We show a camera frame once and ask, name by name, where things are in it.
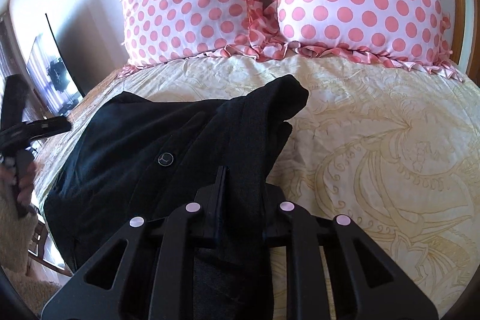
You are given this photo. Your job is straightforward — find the black pants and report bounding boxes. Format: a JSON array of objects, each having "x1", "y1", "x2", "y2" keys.
[{"x1": 43, "y1": 75, "x2": 308, "y2": 319}]

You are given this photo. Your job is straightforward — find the person's left hand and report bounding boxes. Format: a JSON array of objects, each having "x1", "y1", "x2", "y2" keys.
[{"x1": 1, "y1": 162, "x2": 37, "y2": 206}]

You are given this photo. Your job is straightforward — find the cream patterned bed quilt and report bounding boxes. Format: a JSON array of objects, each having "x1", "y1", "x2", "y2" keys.
[{"x1": 35, "y1": 55, "x2": 479, "y2": 317}]

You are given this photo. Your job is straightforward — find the wooden headboard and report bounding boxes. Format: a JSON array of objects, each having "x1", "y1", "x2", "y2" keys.
[{"x1": 451, "y1": 0, "x2": 465, "y2": 65}]

